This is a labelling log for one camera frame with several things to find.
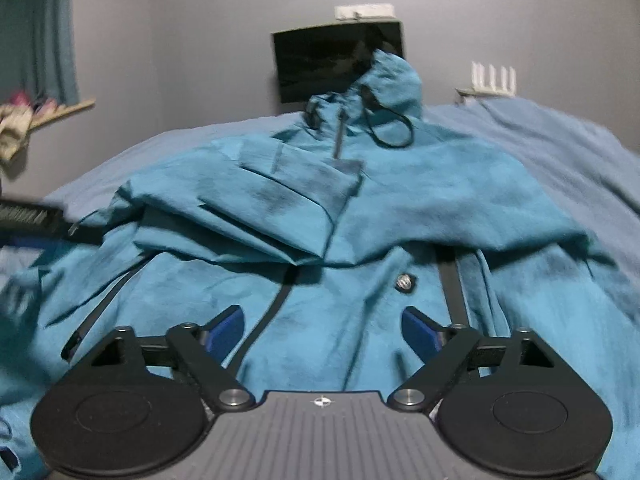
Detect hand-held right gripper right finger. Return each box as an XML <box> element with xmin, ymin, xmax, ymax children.
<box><xmin>387</xmin><ymin>306</ymin><xmax>556</xmax><ymax>411</ymax></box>

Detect blue window curtain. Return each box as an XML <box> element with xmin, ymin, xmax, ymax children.
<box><xmin>0</xmin><ymin>0</ymin><xmax>81</xmax><ymax>111</ymax></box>

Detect teal hooded jacket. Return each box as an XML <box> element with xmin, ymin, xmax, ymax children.
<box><xmin>0</xmin><ymin>50</ymin><xmax>640</xmax><ymax>480</ymax></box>

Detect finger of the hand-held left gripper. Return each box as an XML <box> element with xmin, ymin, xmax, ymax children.
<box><xmin>60</xmin><ymin>219</ymin><xmax>104</xmax><ymax>247</ymax></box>

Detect white router with antennas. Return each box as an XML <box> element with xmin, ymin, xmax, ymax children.
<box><xmin>455</xmin><ymin>61</ymin><xmax>517</xmax><ymax>106</ymax></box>

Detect blue bed sheet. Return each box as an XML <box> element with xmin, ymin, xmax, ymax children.
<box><xmin>0</xmin><ymin>96</ymin><xmax>640</xmax><ymax>341</ymax></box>

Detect white wall outlet strip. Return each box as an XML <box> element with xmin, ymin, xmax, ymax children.
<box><xmin>334</xmin><ymin>4</ymin><xmax>396</xmax><ymax>21</ymax></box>

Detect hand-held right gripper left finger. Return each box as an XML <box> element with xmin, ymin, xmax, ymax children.
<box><xmin>90</xmin><ymin>305</ymin><xmax>256</xmax><ymax>411</ymax></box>

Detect beige garment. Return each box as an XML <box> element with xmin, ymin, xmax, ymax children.
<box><xmin>0</xmin><ymin>102</ymin><xmax>37</xmax><ymax>163</ymax></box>

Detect pink striped cloth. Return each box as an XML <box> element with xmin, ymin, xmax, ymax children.
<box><xmin>7</xmin><ymin>91</ymin><xmax>56</xmax><ymax>112</ymax></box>

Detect black flat screen television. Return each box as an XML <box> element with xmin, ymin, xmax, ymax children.
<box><xmin>271</xmin><ymin>20</ymin><xmax>407</xmax><ymax>105</ymax></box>

